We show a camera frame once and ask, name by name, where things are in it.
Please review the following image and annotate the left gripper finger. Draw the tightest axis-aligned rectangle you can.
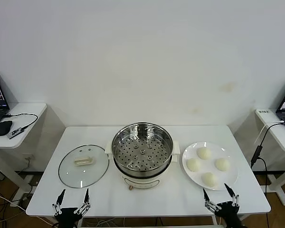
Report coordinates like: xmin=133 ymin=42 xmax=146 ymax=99
xmin=52 ymin=189 xmax=67 ymax=216
xmin=76 ymin=188 xmax=91 ymax=216

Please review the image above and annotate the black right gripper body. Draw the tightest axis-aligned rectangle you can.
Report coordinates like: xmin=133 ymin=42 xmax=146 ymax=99
xmin=215 ymin=201 xmax=243 ymax=228

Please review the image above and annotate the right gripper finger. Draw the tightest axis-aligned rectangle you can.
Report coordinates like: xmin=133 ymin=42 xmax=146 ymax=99
xmin=224 ymin=182 xmax=240 ymax=209
xmin=202 ymin=189 xmax=221 ymax=212

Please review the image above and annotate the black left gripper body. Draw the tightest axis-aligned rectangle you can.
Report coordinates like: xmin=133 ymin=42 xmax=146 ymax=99
xmin=54 ymin=207 xmax=83 ymax=228

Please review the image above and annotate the white steamed baozi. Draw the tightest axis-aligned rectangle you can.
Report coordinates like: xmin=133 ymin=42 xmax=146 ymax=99
xmin=215 ymin=158 xmax=230 ymax=171
xmin=201 ymin=172 xmax=217 ymax=187
xmin=187 ymin=158 xmax=202 ymax=172
xmin=197 ymin=147 xmax=211 ymax=161

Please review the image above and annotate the glass lid with cream handle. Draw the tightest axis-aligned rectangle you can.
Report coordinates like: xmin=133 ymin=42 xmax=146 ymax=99
xmin=58 ymin=144 xmax=109 ymax=189

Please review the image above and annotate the perforated steel steamer basket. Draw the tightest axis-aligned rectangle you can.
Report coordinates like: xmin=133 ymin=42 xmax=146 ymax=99
xmin=111 ymin=122 xmax=174 ymax=172

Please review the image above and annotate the round white plate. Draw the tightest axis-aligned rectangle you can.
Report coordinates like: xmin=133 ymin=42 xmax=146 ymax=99
xmin=181 ymin=142 xmax=239 ymax=190

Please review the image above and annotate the white side table with label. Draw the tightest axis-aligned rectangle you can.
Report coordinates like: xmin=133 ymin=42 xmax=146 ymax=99
xmin=255 ymin=108 xmax=285 ymax=206

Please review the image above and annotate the black computer mouse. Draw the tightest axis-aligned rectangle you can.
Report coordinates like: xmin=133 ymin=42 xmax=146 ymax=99
xmin=0 ymin=120 xmax=13 ymax=136

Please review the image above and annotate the white side table with mouse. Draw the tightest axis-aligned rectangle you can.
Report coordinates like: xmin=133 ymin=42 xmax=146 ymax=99
xmin=0 ymin=102 xmax=48 ymax=207

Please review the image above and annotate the white cable bundle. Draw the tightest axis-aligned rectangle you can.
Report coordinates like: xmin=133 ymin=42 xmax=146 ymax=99
xmin=85 ymin=218 xmax=124 ymax=228

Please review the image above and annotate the white floor cable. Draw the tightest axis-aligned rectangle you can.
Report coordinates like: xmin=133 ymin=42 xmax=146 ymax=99
xmin=0 ymin=190 xmax=60 ymax=225

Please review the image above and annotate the black floor cable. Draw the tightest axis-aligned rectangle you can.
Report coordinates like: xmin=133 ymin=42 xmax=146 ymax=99
xmin=0 ymin=187 xmax=22 ymax=207

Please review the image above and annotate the white flat cable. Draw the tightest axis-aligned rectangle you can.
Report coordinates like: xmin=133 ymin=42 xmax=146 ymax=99
xmin=253 ymin=120 xmax=285 ymax=145

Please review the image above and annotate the black dongle cable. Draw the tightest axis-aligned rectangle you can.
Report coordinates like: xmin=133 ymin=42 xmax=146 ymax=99
xmin=3 ymin=113 xmax=38 ymax=131

